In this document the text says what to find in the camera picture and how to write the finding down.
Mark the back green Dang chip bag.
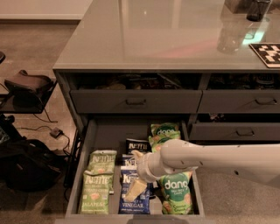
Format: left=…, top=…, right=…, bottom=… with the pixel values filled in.
left=150, top=122, right=179, bottom=136

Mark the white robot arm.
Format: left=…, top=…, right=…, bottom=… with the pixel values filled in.
left=124, top=139, right=280, bottom=202

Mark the back green Kettle chip bag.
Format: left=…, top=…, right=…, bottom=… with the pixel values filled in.
left=87, top=150, right=117, bottom=194

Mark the green dang chip bag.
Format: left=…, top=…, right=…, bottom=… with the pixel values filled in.
left=149, top=131, right=181, bottom=146
left=150, top=122, right=179, bottom=136
left=158, top=171, right=193, bottom=214
left=151, top=143, right=162, bottom=152

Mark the black backpack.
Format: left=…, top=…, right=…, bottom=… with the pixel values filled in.
left=0, top=139, right=65, bottom=192

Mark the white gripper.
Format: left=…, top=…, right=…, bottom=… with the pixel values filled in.
left=124, top=150, right=170, bottom=202

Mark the front green Kettle jalapeno bag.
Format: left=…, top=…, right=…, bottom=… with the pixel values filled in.
left=79, top=171, right=113, bottom=214

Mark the checkered marker board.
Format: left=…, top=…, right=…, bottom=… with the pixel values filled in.
left=249, top=43, right=280, bottom=68

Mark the blue kettle chip bag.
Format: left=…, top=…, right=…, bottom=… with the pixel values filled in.
left=119, top=166, right=150, bottom=214
left=122, top=154, right=139, bottom=167
left=126, top=138, right=151, bottom=154

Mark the open grey middle drawer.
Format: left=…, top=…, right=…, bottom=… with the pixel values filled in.
left=55, top=115, right=207, bottom=224

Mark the top left grey drawer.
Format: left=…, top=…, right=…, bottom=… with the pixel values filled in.
left=69, top=73, right=204, bottom=116

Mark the black power adapter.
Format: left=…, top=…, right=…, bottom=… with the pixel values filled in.
left=50, top=128, right=63, bottom=138

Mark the middle right grey drawer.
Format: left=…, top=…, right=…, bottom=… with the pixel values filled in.
left=189, top=114, right=280, bottom=141

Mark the top right grey drawer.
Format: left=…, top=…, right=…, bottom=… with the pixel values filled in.
left=198, top=73, right=280, bottom=114

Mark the grey cabinet counter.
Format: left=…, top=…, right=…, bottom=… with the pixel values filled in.
left=53, top=0, right=280, bottom=145

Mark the front green Dang chip bag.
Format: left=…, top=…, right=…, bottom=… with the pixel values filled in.
left=158, top=171, right=193, bottom=214

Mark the dark glass cup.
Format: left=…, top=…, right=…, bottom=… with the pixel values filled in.
left=246, top=0, right=271, bottom=22

